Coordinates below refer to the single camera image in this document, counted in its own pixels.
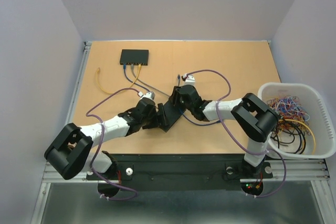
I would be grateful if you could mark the black switch box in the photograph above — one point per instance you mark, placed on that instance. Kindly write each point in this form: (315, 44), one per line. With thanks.
(172, 114)

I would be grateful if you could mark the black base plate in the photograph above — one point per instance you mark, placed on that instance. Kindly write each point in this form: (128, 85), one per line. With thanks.
(148, 172)

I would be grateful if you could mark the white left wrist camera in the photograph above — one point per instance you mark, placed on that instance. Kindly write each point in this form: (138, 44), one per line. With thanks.
(149, 95)

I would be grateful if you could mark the white plastic basket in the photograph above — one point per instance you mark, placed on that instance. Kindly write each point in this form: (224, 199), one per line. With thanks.
(321, 140)

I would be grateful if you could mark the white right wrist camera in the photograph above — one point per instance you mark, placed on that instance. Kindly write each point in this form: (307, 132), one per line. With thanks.
(188, 79)

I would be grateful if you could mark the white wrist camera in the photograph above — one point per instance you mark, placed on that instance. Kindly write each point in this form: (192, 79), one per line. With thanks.
(149, 95)
(188, 79)

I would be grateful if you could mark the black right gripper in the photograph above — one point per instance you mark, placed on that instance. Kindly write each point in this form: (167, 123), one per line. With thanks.
(176, 92)

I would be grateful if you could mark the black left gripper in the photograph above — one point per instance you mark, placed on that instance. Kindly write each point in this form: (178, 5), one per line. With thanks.
(155, 123)

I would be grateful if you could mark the black switch with ports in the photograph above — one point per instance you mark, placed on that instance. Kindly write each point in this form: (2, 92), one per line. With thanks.
(134, 57)

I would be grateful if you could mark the aluminium frame rails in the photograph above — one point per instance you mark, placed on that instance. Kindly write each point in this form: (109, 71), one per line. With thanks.
(237, 67)

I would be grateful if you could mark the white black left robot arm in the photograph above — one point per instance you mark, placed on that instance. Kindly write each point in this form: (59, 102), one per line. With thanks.
(69, 152)

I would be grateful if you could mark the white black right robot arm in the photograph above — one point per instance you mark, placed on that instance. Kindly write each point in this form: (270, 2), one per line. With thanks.
(253, 115)

